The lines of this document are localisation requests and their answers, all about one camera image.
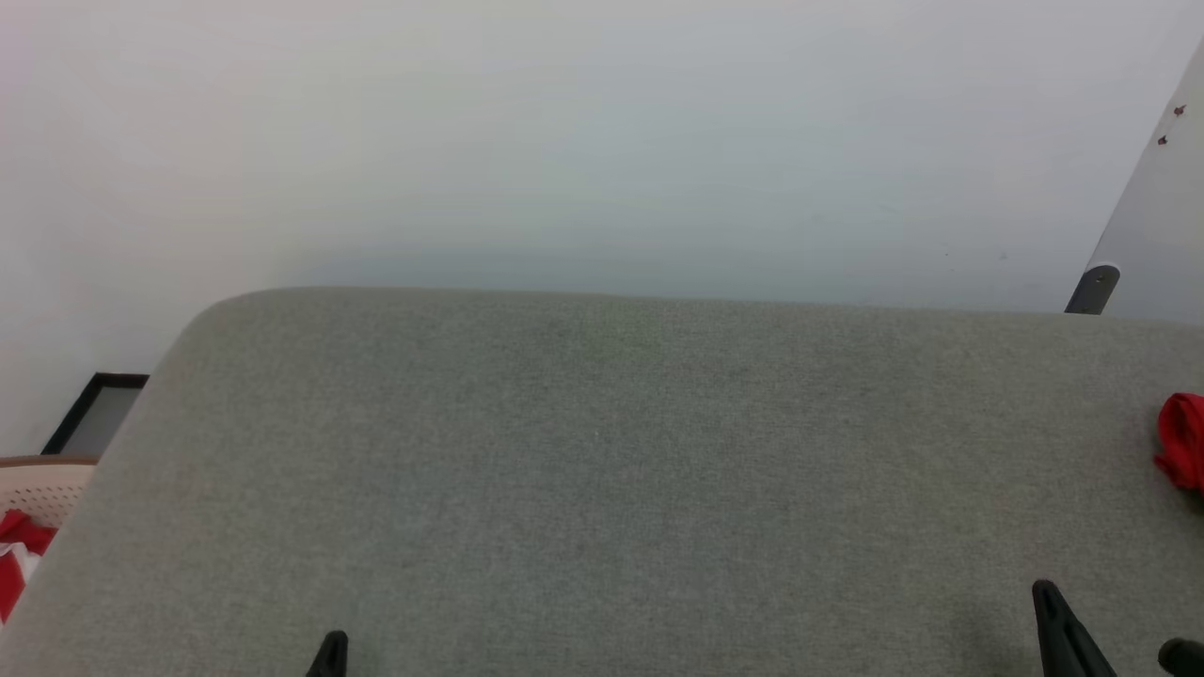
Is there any red basketball jersey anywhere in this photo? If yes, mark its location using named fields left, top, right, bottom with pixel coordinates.
left=1154, top=392, right=1204, bottom=495

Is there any beige plastic laundry basket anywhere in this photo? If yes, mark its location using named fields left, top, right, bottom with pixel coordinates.
left=0, top=454, right=100, bottom=565

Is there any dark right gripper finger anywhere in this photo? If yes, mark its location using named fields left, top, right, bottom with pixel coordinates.
left=1032, top=579, right=1120, bottom=677

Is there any black rectangular frame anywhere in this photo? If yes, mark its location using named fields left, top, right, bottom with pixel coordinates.
left=40, top=373, right=150, bottom=457

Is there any light grey slanted panel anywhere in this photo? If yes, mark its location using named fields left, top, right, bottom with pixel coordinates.
left=1068, top=38, right=1204, bottom=325

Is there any red and white cloth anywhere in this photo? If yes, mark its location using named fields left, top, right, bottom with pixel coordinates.
left=0, top=508, right=57, bottom=626

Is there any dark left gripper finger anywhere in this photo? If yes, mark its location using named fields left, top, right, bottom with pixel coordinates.
left=306, top=630, right=349, bottom=677

